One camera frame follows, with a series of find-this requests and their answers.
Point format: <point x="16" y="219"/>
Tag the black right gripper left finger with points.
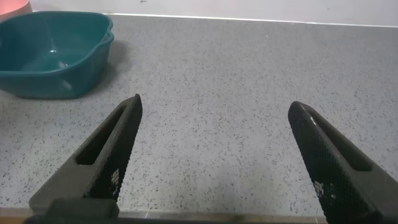
<point x="102" y="155"/>

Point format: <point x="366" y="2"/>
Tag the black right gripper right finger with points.
<point x="335" y="168"/>

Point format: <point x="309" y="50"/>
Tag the pink bowl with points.
<point x="12" y="7"/>

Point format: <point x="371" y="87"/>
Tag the teal plastic basin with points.
<point x="46" y="77"/>

